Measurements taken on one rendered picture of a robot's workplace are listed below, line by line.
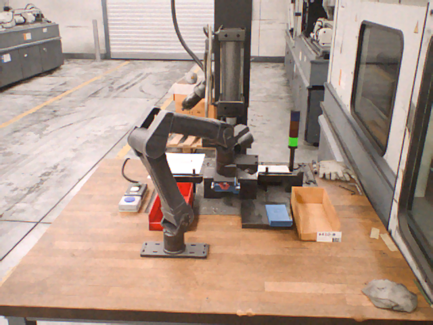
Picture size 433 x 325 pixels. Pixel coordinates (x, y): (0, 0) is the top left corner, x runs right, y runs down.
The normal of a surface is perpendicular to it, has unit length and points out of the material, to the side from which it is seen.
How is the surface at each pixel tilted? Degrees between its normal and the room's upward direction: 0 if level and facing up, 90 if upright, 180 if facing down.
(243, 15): 90
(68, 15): 90
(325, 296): 0
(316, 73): 90
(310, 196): 90
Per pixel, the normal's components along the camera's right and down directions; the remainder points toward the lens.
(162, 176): 0.61, 0.33
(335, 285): 0.00, -0.92
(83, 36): -0.11, 0.37
